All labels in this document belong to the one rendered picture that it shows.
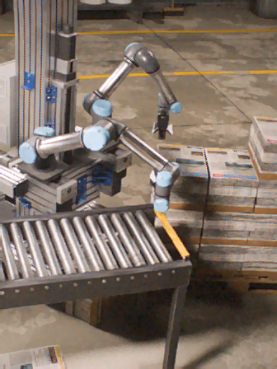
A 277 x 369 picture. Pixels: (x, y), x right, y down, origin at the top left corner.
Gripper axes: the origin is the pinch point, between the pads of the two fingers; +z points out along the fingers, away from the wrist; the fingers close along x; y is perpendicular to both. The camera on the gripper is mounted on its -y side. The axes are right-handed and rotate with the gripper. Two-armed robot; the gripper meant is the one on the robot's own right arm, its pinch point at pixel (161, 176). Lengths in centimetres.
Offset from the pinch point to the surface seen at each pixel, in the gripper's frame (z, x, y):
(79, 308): -26, 40, -77
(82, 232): -52, 37, -6
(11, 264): -84, 66, -5
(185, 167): 17.3, -13.1, -2.6
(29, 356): -60, 63, -85
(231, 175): 13.2, -39.5, -2.4
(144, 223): -38.5, 7.5, -5.8
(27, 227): -53, 64, -5
